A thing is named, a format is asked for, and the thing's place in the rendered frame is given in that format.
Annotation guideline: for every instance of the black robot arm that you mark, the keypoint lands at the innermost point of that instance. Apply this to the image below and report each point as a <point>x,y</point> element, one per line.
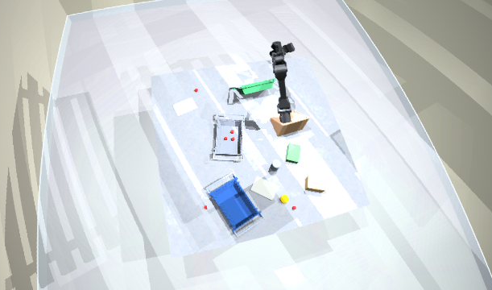
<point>279,66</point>

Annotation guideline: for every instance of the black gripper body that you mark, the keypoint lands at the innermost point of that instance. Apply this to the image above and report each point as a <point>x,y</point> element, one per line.
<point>289,47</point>

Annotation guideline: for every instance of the light green rectangular block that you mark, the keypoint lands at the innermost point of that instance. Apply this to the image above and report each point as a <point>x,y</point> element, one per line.
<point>293,153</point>

